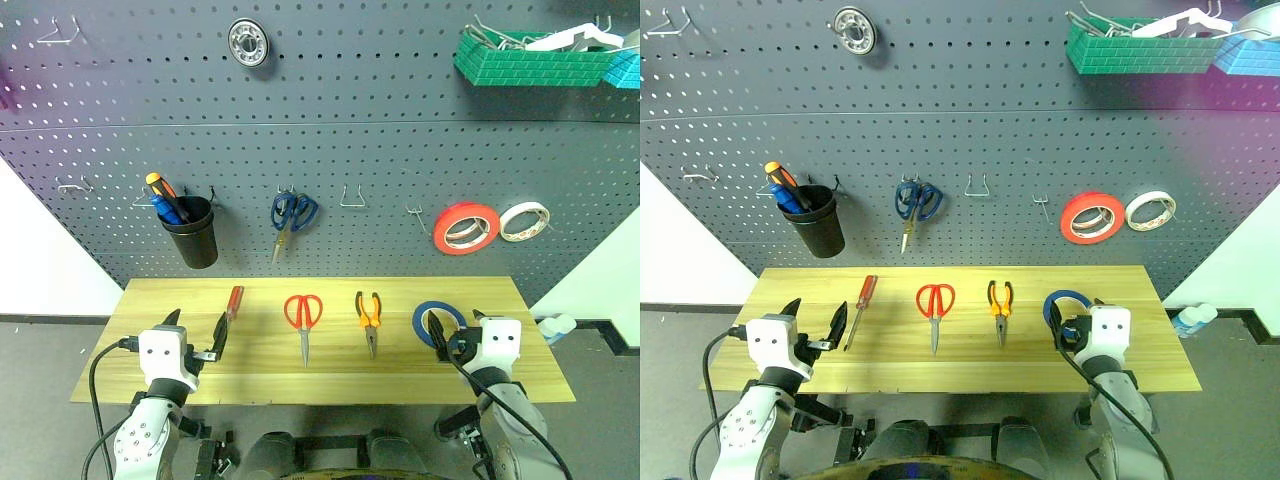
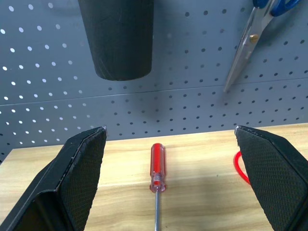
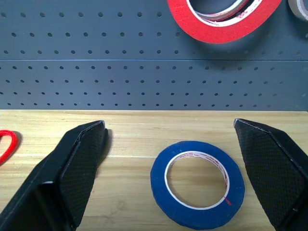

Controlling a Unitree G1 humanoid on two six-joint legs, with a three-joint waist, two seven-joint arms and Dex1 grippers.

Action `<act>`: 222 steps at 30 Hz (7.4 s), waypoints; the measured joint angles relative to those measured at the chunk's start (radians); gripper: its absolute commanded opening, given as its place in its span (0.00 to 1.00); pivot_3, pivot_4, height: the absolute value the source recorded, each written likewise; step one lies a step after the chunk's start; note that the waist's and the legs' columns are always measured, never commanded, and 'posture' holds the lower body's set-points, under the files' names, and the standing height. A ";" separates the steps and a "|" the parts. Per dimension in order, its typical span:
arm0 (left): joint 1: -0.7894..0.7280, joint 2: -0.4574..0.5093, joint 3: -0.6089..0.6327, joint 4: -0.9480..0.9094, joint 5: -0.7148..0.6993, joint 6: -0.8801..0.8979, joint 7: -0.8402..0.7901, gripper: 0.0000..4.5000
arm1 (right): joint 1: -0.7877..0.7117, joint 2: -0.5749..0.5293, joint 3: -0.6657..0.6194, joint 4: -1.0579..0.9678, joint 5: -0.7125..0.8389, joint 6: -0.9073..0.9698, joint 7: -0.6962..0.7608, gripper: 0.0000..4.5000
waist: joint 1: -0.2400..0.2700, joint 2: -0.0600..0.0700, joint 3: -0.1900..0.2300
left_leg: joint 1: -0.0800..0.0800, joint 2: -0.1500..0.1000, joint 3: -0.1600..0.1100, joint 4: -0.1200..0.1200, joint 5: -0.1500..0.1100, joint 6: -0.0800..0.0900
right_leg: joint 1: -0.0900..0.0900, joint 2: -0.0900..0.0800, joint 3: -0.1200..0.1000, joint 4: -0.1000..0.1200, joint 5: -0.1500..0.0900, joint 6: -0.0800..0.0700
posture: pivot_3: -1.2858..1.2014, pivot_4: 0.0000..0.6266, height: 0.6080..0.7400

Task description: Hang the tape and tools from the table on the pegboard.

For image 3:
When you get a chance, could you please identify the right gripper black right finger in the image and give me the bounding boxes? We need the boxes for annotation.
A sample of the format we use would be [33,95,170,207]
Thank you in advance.
[233,118,308,231]

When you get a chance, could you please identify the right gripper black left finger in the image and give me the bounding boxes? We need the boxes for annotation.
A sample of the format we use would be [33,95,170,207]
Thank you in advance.
[0,120,109,231]

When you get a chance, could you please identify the red-handled scissors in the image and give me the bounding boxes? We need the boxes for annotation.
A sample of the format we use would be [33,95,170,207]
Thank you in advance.
[0,130,22,167]

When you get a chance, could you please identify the blue tape roll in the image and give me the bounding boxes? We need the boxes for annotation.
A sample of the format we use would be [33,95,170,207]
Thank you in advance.
[150,141,245,229]

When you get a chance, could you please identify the grey pegboard panel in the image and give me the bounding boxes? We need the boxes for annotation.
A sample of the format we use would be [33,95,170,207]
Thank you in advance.
[0,0,308,112]

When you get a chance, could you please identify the white tape roll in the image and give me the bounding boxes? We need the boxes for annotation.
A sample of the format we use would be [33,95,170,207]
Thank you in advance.
[288,0,308,19]

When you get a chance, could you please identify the red tape roll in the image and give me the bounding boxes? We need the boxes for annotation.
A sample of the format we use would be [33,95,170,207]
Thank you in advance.
[167,0,282,45]

